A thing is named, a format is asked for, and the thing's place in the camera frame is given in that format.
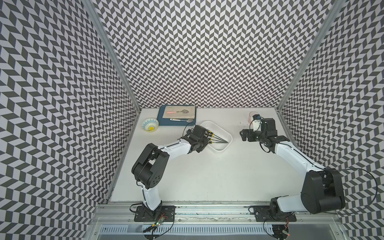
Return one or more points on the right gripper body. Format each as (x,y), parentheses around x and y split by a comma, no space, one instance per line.
(256,136)

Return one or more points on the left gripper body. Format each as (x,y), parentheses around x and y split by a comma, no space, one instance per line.
(202,143)

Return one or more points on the white plastic storage box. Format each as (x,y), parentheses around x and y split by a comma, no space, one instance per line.
(217,148)

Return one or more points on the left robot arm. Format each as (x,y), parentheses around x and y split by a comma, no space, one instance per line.
(149,168)

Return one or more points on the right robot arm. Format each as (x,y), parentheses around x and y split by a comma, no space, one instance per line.
(322,189)

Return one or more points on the pink translucent cup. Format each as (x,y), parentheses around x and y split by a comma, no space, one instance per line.
(250,117)

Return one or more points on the beige folded cloth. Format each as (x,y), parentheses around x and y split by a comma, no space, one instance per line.
(190,115)

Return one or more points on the dark teal tray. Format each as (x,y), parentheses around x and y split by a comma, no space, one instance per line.
(167,122)

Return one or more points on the blue yellow patterned bowl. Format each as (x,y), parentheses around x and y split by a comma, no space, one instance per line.
(150,125)

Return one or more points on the right base wiring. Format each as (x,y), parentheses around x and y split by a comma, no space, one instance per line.
(280,229)

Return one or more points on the base wiring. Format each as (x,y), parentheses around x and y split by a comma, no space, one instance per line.
(280,229)
(156,226)

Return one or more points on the left base wiring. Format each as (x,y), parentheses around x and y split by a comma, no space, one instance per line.
(156,226)

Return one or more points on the white handled spoon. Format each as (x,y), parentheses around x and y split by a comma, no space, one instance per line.
(182,120)

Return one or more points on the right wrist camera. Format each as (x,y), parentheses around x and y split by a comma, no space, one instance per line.
(255,124)

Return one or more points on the pink handled spoon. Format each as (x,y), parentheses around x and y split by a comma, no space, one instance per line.
(174,112)

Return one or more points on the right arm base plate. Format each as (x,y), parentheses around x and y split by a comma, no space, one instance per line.
(263,213)

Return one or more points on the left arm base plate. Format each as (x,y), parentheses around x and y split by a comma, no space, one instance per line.
(143,214)

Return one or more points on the aluminium front rail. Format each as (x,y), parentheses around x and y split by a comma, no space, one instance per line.
(202,212)

